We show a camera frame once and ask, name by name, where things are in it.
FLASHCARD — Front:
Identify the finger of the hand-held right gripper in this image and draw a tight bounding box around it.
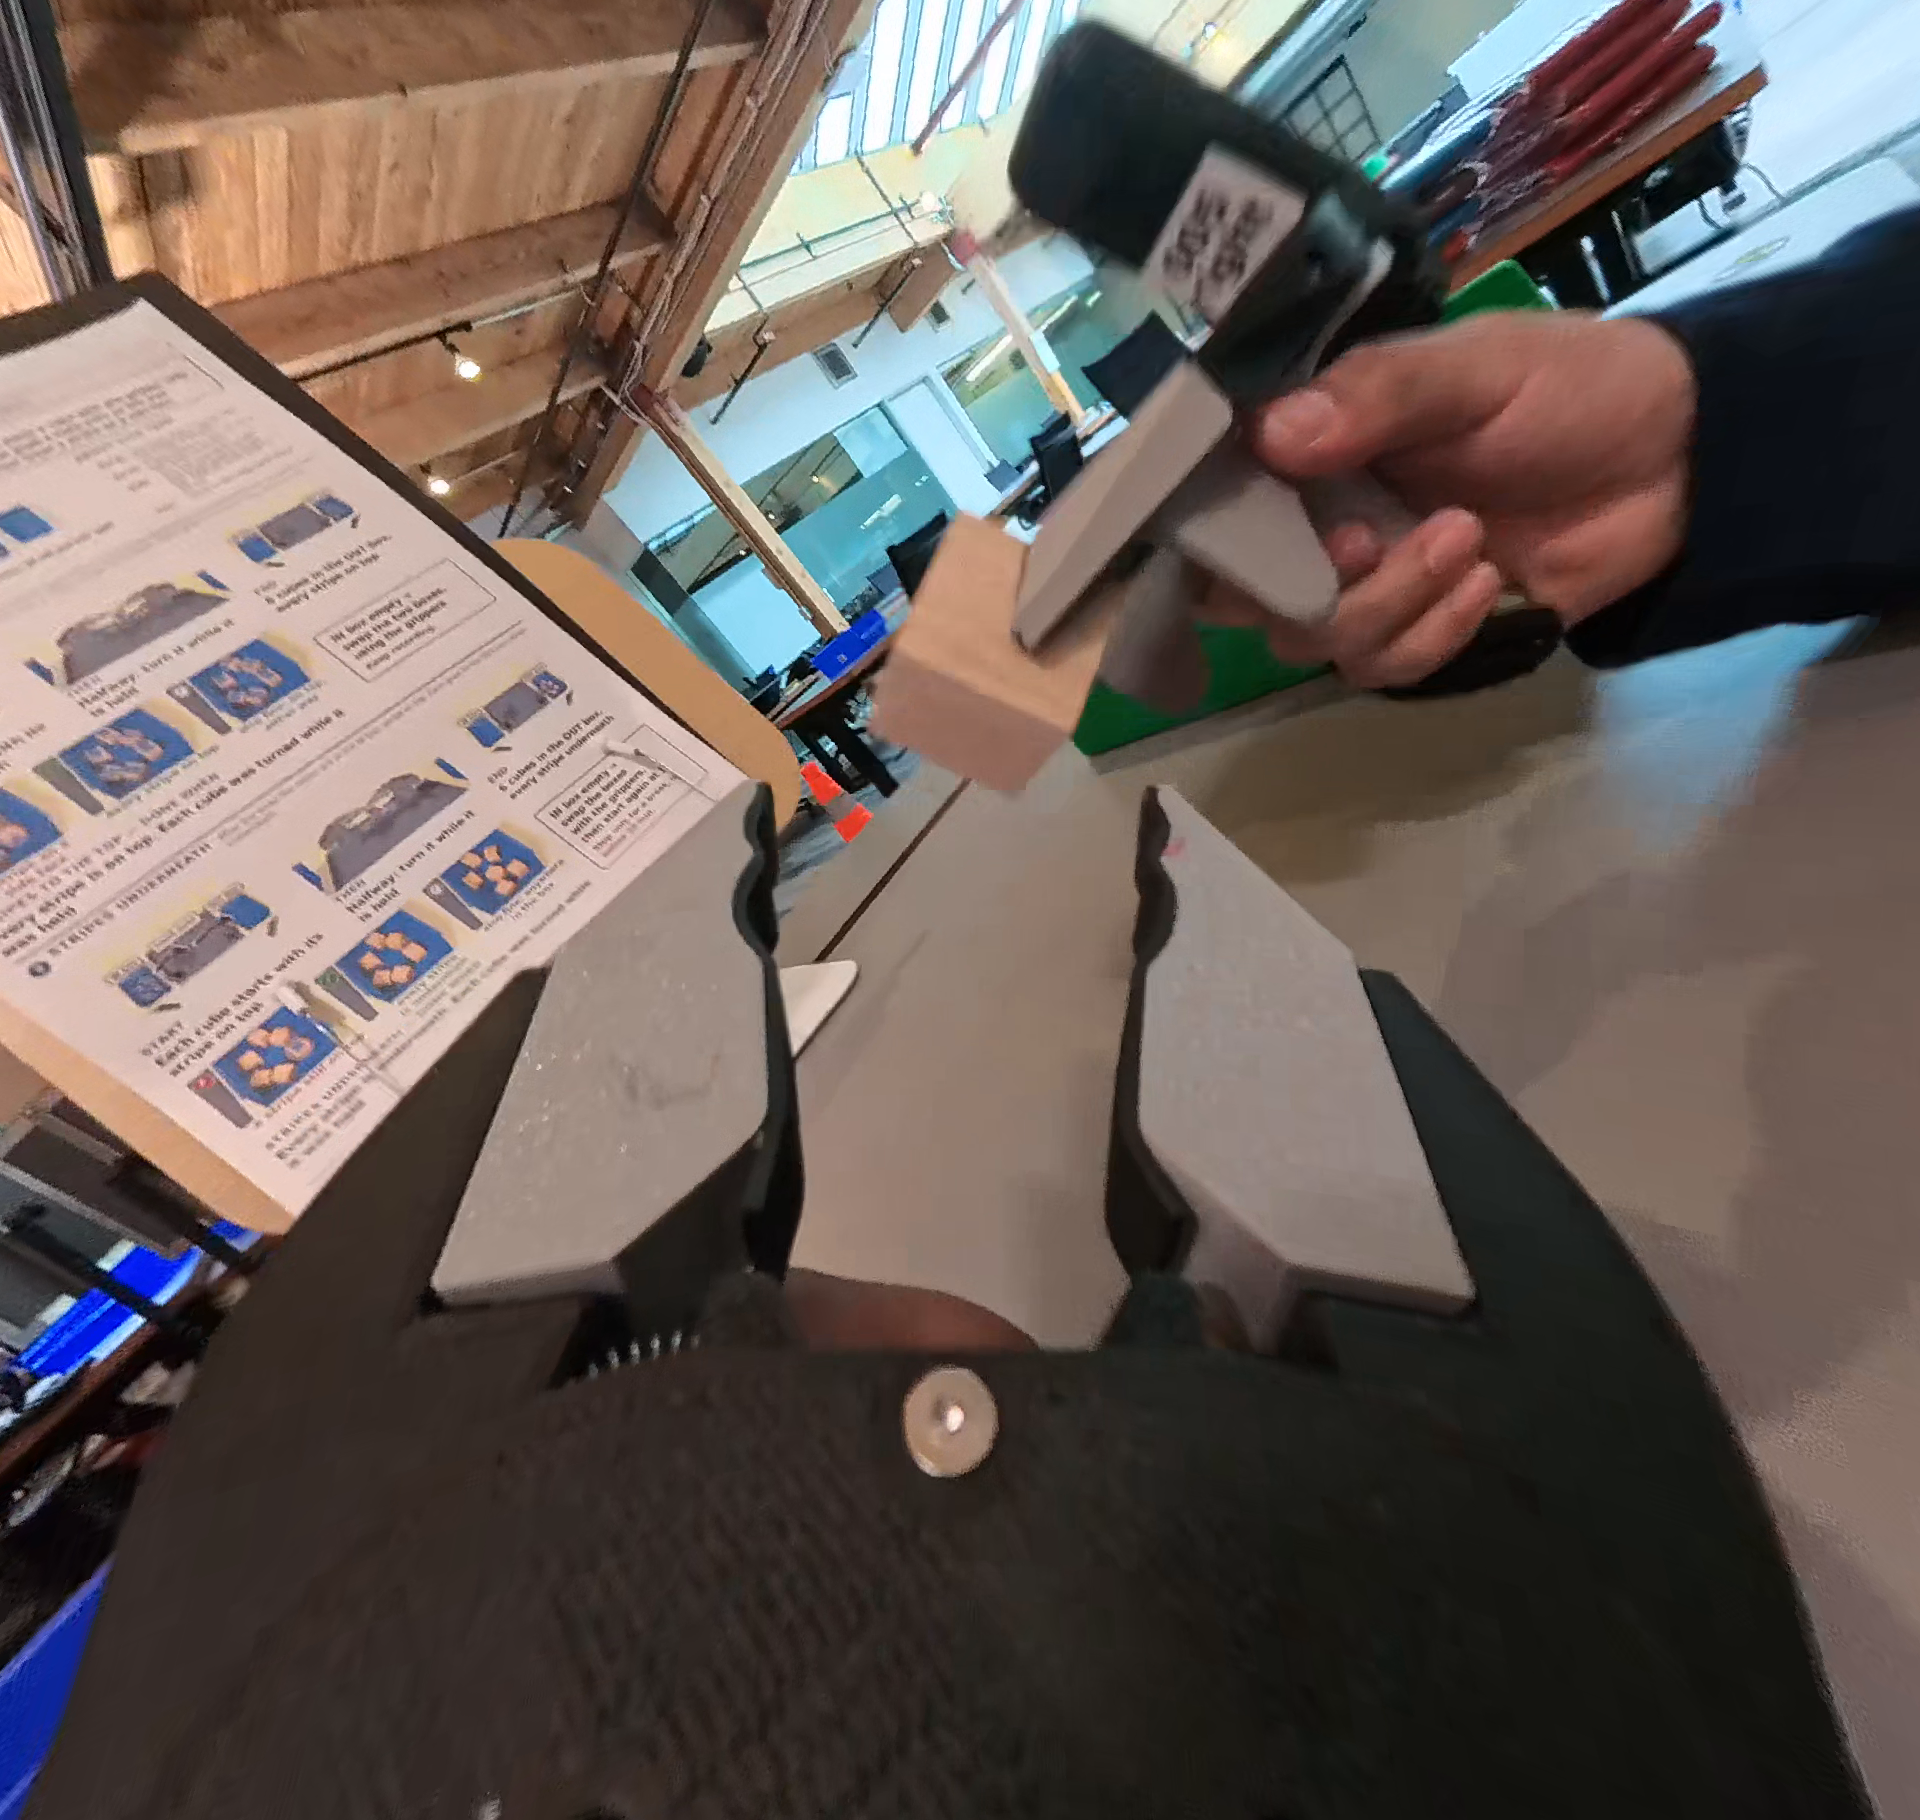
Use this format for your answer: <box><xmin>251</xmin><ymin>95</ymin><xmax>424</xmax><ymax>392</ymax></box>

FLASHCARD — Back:
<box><xmin>1009</xmin><ymin>361</ymin><xmax>1239</xmax><ymax>656</ymax></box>
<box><xmin>1099</xmin><ymin>546</ymin><xmax>1213</xmax><ymax>713</ymax></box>

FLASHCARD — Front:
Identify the green plastic bin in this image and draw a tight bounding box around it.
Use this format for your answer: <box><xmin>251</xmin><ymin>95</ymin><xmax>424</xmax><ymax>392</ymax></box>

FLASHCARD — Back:
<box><xmin>1070</xmin><ymin>261</ymin><xmax>1562</xmax><ymax>760</ymax></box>

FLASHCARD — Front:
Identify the white document stand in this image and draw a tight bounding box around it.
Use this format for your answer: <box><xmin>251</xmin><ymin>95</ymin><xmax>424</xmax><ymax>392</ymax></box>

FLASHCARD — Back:
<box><xmin>769</xmin><ymin>958</ymin><xmax>860</xmax><ymax>1061</ymax></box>

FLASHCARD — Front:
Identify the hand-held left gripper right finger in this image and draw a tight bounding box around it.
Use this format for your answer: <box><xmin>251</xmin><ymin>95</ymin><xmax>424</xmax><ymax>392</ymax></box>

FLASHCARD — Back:
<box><xmin>1107</xmin><ymin>784</ymin><xmax>1484</xmax><ymax>1353</ymax></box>

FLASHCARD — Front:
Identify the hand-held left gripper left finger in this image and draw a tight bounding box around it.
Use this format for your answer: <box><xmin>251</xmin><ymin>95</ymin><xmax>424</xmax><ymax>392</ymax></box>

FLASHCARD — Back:
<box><xmin>430</xmin><ymin>784</ymin><xmax>808</xmax><ymax>1310</ymax></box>

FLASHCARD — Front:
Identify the blue plastic bin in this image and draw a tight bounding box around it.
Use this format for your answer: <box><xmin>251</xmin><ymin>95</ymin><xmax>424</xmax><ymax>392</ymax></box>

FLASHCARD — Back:
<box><xmin>0</xmin><ymin>1558</ymin><xmax>116</xmax><ymax>1804</ymax></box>

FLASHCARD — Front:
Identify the wooden cube with blue stripe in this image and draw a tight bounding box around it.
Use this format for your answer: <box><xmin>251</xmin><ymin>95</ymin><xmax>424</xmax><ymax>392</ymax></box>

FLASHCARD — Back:
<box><xmin>871</xmin><ymin>516</ymin><xmax>1112</xmax><ymax>799</ymax></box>

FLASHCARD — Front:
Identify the wooden post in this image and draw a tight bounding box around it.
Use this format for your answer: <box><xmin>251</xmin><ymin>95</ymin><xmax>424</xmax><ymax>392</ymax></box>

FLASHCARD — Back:
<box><xmin>639</xmin><ymin>382</ymin><xmax>850</xmax><ymax>640</ymax></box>

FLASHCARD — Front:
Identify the printed instruction sheet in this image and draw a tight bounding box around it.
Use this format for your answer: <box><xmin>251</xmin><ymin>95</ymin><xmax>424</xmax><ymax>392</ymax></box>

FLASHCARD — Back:
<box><xmin>0</xmin><ymin>297</ymin><xmax>752</xmax><ymax>1208</ymax></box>

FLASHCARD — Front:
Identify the person's right hand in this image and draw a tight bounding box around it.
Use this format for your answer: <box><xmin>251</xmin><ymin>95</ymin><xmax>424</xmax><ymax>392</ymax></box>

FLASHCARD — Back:
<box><xmin>1198</xmin><ymin>311</ymin><xmax>1703</xmax><ymax>692</ymax></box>

